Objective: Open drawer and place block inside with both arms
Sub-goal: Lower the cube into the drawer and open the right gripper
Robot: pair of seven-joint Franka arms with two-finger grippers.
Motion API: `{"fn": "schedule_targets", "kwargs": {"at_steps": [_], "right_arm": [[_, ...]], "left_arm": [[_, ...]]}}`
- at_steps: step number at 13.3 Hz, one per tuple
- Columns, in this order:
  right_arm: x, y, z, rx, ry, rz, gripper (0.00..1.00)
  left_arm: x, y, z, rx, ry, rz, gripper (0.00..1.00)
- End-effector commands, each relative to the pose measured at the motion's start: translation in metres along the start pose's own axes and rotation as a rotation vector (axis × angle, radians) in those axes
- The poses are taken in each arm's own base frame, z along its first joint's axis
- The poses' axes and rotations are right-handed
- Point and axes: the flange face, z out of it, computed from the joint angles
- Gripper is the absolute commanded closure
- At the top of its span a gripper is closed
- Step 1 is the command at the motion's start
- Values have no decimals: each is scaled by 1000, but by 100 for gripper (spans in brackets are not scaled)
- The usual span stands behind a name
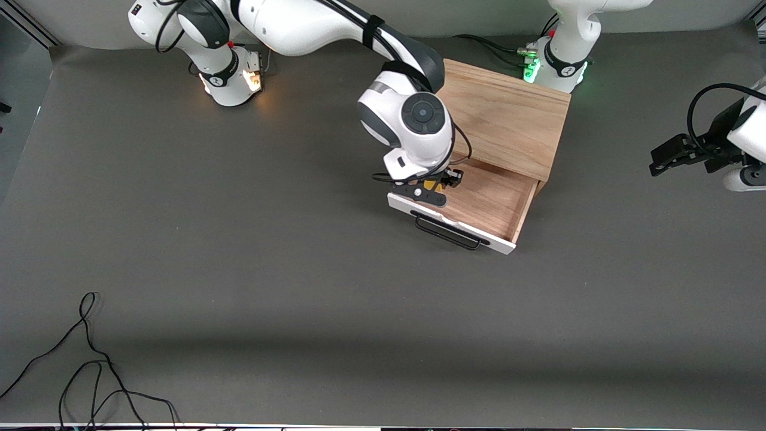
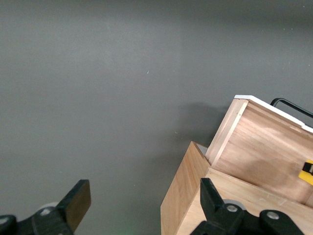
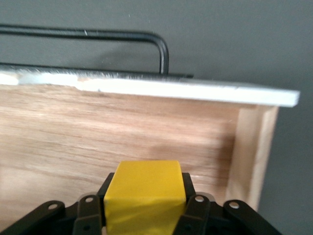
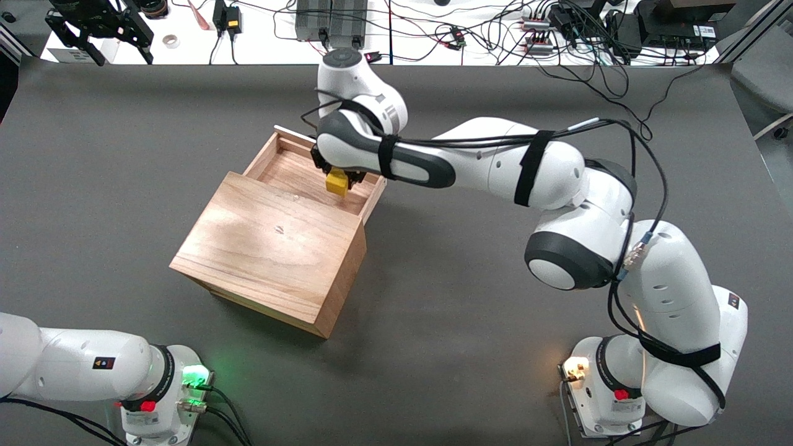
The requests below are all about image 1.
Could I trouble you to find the white-fronted drawer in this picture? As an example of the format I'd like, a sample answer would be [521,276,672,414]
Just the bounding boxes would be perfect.
[388,154,539,255]

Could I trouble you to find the wooden drawer cabinet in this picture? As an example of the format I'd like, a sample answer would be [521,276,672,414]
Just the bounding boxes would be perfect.
[431,58,571,195]

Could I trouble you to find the dark grey table cover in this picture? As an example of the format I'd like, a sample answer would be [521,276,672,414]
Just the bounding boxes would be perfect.
[0,21,766,427]

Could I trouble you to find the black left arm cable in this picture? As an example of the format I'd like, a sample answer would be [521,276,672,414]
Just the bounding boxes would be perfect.
[686,83,766,153]

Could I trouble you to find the black left base cables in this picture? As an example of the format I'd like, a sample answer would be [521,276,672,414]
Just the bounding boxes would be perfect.
[452,15,560,66]

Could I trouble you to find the loose thin black cable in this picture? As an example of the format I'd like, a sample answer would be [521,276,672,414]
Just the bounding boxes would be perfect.
[0,292,180,430]

